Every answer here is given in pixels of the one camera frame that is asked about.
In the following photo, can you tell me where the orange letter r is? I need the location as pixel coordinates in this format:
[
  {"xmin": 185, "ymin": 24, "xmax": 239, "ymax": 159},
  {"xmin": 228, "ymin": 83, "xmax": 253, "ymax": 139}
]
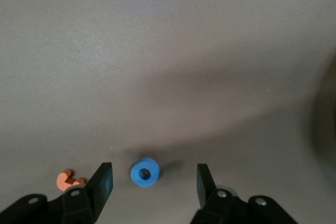
[{"xmin": 56, "ymin": 168, "xmax": 87, "ymax": 192}]

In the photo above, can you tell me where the blue letter o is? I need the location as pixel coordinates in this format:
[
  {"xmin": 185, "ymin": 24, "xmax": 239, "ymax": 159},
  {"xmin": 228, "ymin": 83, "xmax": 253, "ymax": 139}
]
[{"xmin": 130, "ymin": 157, "xmax": 161, "ymax": 188}]

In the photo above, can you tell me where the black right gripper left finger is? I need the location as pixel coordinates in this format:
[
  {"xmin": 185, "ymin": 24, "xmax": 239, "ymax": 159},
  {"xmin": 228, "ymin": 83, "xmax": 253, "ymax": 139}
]
[{"xmin": 0, "ymin": 162, "xmax": 113, "ymax": 224}]

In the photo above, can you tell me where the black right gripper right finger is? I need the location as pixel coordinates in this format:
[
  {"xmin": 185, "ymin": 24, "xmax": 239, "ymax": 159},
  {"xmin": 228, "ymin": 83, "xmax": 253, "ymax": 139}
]
[{"xmin": 190, "ymin": 163, "xmax": 299, "ymax": 224}]

